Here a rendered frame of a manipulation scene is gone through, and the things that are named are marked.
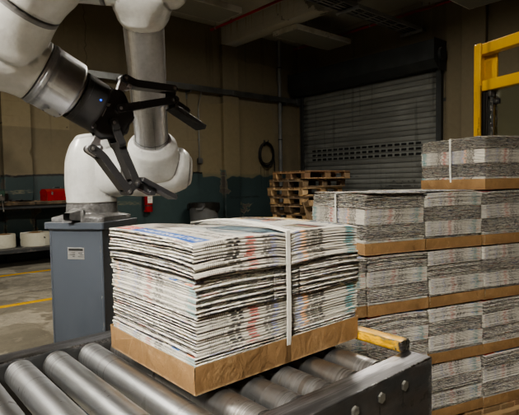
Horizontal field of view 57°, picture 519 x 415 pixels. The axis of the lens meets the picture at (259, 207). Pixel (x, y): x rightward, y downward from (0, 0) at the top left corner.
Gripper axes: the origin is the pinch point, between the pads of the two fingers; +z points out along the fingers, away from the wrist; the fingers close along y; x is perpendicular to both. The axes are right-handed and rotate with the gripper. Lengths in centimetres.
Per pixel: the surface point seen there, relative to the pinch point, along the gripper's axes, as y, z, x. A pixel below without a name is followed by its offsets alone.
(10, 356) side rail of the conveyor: 41.9, -4.4, -24.0
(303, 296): 14.7, 24.5, 13.8
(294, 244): 7.5, 17.8, 14.4
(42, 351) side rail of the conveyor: 39.5, 0.3, -23.0
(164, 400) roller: 36.7, 6.9, 10.2
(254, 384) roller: 30.8, 18.5, 15.1
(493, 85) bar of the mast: -140, 176, -42
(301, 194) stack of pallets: -218, 486, -487
